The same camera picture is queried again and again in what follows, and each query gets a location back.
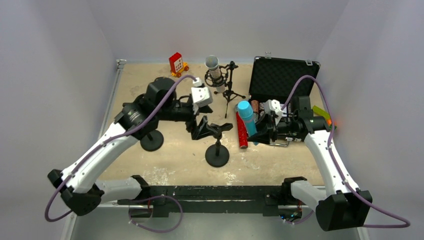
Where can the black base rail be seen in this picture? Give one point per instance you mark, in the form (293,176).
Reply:
(266,200)

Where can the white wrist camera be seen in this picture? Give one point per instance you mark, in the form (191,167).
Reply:
(201,94)
(274,109)

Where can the blue toy microphone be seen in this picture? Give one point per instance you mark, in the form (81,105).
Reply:
(246,113)

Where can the rhinestone silver microphone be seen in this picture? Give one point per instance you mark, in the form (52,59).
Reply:
(214,77)

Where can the black tripod shock mount stand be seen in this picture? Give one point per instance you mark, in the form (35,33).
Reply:
(229,94)

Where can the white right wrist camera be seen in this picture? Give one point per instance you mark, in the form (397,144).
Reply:
(274,109)

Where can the black poker chip case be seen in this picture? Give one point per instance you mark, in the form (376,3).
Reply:
(289,81)

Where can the green orange toy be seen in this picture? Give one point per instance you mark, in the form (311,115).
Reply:
(324,116)

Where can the red toy block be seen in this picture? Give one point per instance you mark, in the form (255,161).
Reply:
(177,65)

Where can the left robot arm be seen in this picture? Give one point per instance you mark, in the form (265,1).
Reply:
(79,186)

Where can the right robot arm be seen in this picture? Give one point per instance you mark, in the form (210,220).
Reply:
(340,205)

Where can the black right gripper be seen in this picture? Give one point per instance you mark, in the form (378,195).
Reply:
(271,129)

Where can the red glitter microphone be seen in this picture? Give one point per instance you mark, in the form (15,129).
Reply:
(241,131)

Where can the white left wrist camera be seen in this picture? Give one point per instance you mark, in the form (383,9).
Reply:
(201,94)

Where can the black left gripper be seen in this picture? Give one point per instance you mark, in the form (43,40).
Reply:
(193,122)

